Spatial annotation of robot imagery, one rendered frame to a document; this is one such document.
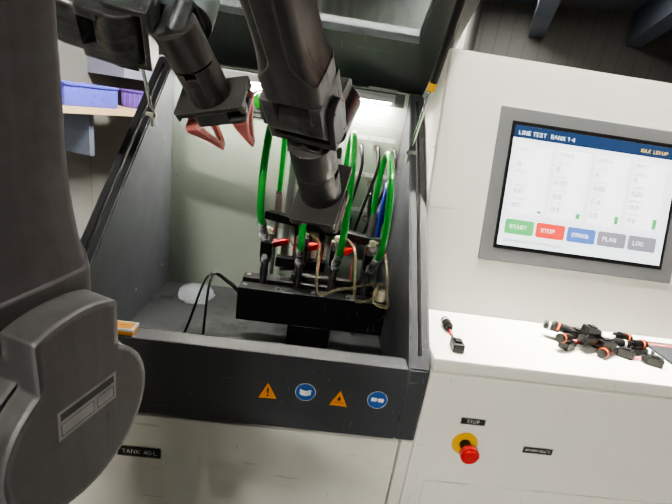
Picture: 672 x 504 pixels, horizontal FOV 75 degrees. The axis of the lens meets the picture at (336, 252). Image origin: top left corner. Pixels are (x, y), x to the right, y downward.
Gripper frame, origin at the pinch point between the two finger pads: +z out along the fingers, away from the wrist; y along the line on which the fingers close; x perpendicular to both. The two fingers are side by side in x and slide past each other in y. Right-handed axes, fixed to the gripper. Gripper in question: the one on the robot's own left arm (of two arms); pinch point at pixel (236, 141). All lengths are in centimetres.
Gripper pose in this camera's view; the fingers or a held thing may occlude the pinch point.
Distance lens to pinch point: 72.9
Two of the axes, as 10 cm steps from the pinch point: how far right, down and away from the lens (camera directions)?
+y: -9.8, 0.5, 2.0
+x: -0.6, 8.6, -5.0
